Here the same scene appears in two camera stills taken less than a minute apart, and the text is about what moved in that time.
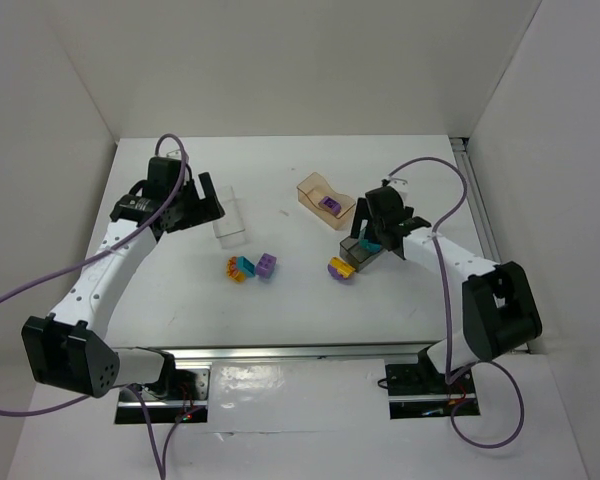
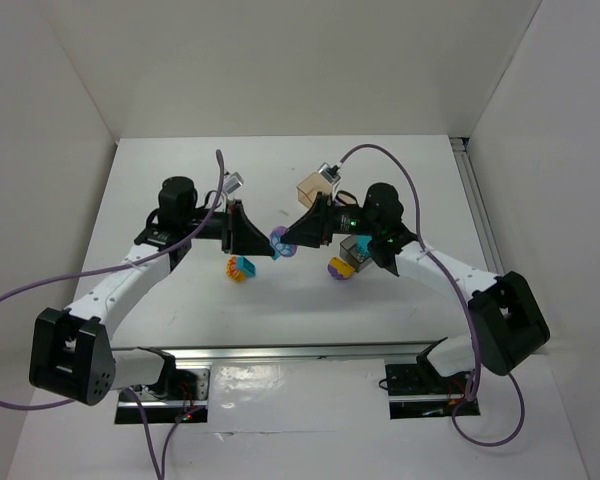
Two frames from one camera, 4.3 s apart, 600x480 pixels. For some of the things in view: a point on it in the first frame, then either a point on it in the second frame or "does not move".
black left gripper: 192,205 to 231,227
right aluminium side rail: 477,199 does not move
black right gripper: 372,230 to 323,220
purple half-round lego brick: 335,273 does not move
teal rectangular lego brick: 245,265 does not move
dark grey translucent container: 354,254 does not move
